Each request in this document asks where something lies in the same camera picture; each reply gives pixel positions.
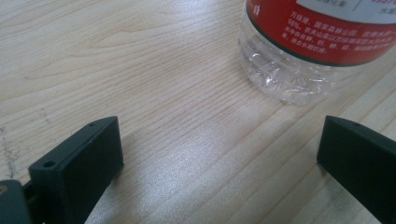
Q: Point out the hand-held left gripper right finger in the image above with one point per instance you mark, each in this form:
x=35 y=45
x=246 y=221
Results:
x=358 y=161

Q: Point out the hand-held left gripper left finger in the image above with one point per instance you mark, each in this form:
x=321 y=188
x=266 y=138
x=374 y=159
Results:
x=77 y=168

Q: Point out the clear plastic bottle red label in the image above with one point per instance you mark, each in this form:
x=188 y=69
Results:
x=311 y=46

